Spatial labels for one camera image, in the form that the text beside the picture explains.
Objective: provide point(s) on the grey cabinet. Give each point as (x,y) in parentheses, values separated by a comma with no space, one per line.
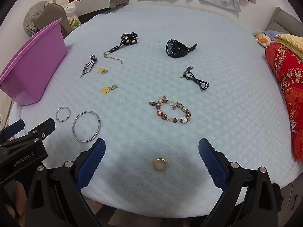
(99,0)

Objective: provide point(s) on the blue folded cloth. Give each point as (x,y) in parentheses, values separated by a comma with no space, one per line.
(272,34)

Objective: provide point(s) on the yellow flower hair clip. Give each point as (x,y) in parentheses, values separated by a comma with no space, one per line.
(101,70)

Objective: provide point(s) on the striped grey cloth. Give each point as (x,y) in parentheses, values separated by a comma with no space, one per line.
(30,21)

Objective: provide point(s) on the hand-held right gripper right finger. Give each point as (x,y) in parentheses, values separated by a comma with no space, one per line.
(211,164)

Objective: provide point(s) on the white and orange plush toy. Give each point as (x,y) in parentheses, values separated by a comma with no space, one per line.
(264,39)

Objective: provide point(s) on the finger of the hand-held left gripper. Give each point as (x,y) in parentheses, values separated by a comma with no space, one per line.
(15,125)
(45,126)

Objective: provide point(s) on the light blue fleece blanket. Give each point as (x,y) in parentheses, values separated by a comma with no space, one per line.
(153,63)

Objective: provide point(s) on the white plastic bag green print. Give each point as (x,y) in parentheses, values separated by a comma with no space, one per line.
(72,19)

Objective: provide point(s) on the black wrist watch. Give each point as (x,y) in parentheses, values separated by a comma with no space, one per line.
(174,48)

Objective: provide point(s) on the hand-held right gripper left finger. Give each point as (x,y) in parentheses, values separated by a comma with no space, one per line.
(92,164)

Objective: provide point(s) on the yellow folded cloth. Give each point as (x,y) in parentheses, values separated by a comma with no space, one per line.
(292,41)

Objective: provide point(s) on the grey chair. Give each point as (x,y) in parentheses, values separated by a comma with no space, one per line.
(52,11)

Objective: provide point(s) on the grey upholstered headboard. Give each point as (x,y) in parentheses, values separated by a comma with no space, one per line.
(281,19)

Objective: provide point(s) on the red printed cloth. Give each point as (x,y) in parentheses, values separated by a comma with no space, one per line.
(291,87)

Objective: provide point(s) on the small green plush toy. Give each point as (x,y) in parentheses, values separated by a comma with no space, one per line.
(256,32)

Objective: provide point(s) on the purple plastic bin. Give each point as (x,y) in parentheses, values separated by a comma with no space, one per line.
(30,68)

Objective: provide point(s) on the large silver bangle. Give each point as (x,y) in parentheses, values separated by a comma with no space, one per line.
(73,128)

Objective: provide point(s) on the person's left hand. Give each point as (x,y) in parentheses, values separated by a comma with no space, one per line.
(20,198)

